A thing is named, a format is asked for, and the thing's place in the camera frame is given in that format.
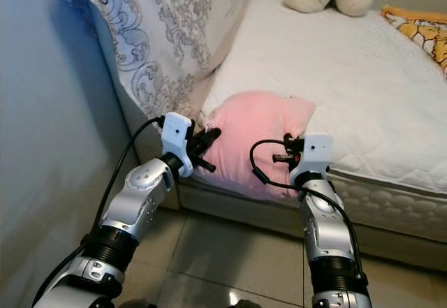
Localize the pink pillow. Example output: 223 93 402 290
199 90 316 200

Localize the yellow egg cartoon blanket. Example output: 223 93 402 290
381 4 447 78

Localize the grey floral patterned pillow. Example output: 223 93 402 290
56 0 250 124

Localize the grey left robot foot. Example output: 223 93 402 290
120 298 160 308

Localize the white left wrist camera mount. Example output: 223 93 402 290
161 111 195 178

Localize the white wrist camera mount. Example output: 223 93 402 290
293 133 334 186
161 111 195 178

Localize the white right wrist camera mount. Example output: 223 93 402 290
293 133 334 186

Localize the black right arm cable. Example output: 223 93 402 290
249 139 364 274

